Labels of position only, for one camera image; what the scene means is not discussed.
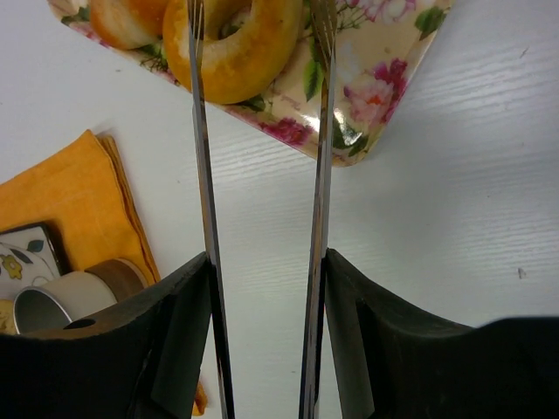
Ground small metal cup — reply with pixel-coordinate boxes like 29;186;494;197
13;258;148;334

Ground herb toast slice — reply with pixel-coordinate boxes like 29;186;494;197
0;299;17;335

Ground square floral ceramic plate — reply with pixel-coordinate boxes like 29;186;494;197
1;222;67;300

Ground metal tongs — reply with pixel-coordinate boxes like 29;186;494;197
187;1;337;419

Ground orange cartoon placemat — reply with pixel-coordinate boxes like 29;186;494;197
1;131;206;416

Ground floral serving tray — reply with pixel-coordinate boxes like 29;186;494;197
51;1;451;166

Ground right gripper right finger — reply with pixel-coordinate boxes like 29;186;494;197
326;250;558;418

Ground twisted round bread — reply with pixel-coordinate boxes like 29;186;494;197
89;0;169;50

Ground golden bagel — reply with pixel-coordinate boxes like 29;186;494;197
162;0;303;106

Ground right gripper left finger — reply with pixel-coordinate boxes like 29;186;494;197
1;254;210;418

